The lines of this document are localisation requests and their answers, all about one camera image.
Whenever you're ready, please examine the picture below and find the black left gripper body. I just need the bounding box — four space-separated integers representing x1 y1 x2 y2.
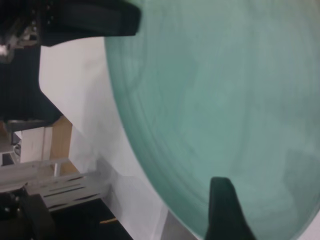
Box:
0 0 45 65

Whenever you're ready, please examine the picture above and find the black machine block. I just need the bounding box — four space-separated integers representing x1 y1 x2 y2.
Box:
0 184 53 240

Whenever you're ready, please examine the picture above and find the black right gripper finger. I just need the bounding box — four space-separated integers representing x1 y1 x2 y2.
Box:
204 176 257 240

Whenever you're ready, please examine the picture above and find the slotted aluminium frame bracket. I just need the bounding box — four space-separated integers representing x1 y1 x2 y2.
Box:
0 159 112 212

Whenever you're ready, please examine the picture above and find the green round plate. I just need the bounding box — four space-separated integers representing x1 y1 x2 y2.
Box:
103 0 320 240

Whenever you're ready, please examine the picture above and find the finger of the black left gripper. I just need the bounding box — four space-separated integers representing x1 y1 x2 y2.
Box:
41 0 142 48

